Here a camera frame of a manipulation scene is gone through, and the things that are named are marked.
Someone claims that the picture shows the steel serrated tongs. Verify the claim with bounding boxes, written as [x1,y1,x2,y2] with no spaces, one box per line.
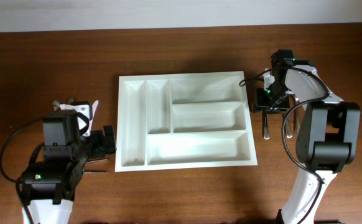
[83,159,109,174]

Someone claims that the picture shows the steel tablespoon angled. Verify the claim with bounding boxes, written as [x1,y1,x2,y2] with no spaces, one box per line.
[292,96,300,136]

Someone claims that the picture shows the pink plastic knife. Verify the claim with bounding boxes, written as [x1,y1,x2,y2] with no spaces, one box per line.
[91,100,99,121]

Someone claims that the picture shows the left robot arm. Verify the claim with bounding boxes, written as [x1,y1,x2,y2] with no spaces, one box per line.
[16,110,116,223]

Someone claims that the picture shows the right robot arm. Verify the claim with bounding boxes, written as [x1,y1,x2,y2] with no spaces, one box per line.
[253,49,361,223]

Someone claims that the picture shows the small steel teaspoon left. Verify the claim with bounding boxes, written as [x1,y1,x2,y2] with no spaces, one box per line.
[52,100,60,111]

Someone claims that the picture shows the white plastic cutlery tray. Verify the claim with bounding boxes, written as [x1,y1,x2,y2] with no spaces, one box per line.
[115,71,258,172]

